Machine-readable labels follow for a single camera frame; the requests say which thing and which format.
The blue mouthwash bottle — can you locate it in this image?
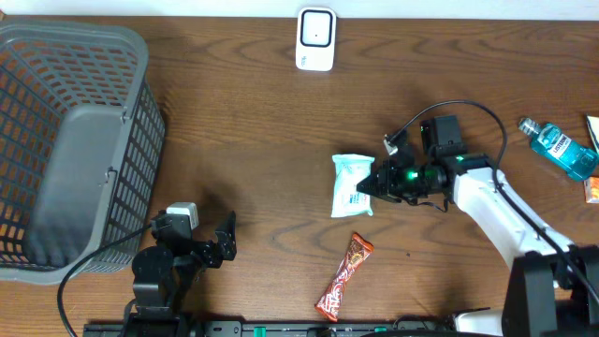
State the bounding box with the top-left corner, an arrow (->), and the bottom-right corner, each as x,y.
519,118 -> 598,182

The grey plastic shopping basket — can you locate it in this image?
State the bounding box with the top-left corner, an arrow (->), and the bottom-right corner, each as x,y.
1,20 -> 165,285

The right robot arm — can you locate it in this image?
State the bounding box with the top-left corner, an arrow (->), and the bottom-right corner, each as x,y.
357,116 -> 598,336

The teal tissue pack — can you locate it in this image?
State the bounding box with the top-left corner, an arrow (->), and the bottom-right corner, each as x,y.
331,154 -> 374,218

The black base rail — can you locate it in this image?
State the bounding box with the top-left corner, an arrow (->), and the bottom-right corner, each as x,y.
82,318 -> 504,337

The small orange snack packet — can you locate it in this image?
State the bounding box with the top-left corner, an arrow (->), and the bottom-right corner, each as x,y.
583,177 -> 599,203

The yellow chips bag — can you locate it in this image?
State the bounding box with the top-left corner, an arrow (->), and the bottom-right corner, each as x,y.
586,115 -> 599,153

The red brown snack bar wrapper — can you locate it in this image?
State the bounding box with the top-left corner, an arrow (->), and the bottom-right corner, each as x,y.
314,232 -> 373,322

